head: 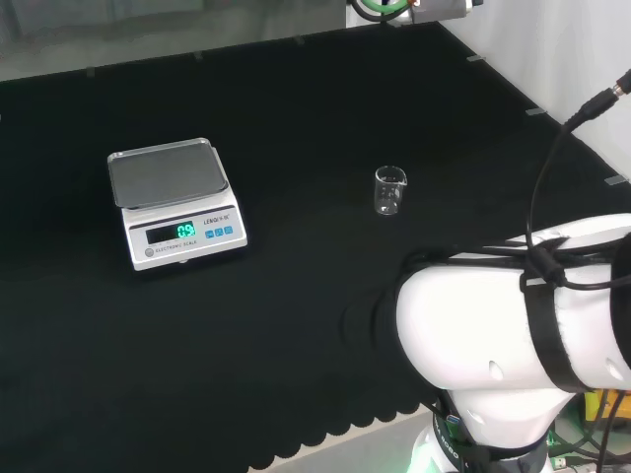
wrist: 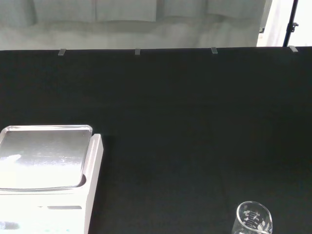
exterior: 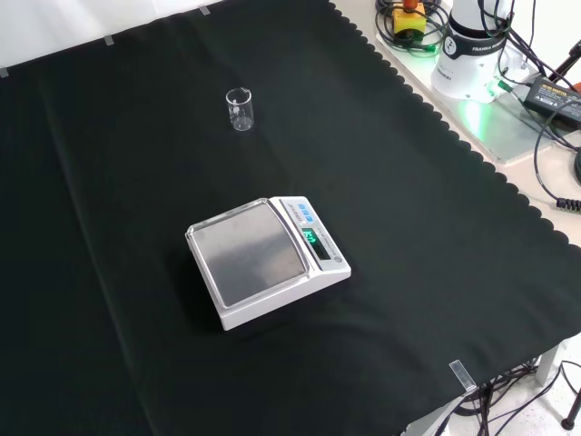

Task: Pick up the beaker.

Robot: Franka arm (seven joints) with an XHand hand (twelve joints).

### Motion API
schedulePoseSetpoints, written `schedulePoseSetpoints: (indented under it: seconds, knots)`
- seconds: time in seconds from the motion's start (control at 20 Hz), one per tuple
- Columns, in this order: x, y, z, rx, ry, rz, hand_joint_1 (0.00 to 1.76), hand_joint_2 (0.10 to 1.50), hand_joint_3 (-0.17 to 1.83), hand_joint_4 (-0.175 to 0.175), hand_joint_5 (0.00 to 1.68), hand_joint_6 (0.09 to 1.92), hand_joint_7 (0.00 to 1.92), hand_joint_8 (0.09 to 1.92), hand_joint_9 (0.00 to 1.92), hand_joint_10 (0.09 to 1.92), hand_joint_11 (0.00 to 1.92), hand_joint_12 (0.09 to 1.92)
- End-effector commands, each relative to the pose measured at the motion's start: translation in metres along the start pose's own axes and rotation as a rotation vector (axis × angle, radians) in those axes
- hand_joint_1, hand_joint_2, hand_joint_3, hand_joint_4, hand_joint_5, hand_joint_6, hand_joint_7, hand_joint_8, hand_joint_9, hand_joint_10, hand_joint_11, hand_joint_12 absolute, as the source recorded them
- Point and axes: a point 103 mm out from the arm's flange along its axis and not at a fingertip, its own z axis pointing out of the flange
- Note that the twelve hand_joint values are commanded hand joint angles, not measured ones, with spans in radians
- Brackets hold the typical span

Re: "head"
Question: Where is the electronic balance with steel pan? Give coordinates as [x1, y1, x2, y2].
[106, 137, 250, 273]

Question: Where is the black bench cloth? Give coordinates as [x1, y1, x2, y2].
[0, 20, 631, 473]

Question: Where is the green cable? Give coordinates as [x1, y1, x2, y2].
[350, 0, 413, 24]

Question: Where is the small clear glass beaker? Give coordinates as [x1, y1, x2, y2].
[374, 166, 408, 218]

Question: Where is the black cable with connector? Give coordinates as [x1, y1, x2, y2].
[520, 68, 631, 292]

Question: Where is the yellow stop button box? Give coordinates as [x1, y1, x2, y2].
[584, 388, 631, 423]

